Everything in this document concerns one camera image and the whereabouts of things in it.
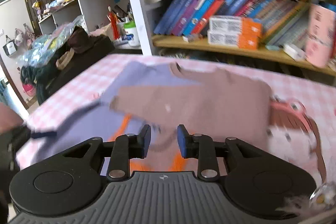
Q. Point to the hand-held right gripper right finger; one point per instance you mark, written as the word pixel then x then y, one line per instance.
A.
pixel 182 142

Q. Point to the row of leaning colourful books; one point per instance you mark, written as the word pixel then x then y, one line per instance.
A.
pixel 210 3

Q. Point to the beige wristwatch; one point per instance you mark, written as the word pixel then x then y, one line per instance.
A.
pixel 64 60

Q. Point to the white side shelf unit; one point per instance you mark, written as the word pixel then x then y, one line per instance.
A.
pixel 86 6

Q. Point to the brown hat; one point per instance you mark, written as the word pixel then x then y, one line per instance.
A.
pixel 78 40

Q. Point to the mauve garment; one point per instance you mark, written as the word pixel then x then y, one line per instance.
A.
pixel 210 98

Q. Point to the clear crystal charm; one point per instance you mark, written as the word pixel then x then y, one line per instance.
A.
pixel 321 195

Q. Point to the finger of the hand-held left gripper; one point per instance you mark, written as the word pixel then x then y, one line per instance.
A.
pixel 43 134

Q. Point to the orange white box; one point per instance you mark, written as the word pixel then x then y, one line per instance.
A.
pixel 228 41
pixel 231 26

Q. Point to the pink printed tumbler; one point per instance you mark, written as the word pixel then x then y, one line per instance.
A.
pixel 320 35

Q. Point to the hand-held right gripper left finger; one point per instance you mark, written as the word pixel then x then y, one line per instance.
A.
pixel 145 142

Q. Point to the white charger plug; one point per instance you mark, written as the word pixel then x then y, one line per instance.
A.
pixel 294 52

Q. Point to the red tassel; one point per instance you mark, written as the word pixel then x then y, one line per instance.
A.
pixel 114 27

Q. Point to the pink checkered cartoon desk mat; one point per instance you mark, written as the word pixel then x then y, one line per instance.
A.
pixel 296 98

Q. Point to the dark cloth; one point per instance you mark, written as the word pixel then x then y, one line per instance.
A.
pixel 36 79

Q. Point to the person's left forearm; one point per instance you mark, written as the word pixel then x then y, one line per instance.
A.
pixel 9 116

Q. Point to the black white tote bag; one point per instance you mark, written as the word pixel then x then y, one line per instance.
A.
pixel 10 48

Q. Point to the purple garment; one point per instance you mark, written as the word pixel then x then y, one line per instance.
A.
pixel 65 129

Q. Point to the iridescent plastic bag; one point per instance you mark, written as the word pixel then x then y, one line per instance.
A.
pixel 42 48

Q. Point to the white wooden bookshelf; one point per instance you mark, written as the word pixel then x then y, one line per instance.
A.
pixel 136 3

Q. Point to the black bag with watch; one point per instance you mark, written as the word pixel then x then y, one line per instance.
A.
pixel 92 61

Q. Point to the teal eraser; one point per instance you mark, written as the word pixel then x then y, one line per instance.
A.
pixel 273 47

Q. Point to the white jar blue label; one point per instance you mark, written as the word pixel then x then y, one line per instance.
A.
pixel 132 35

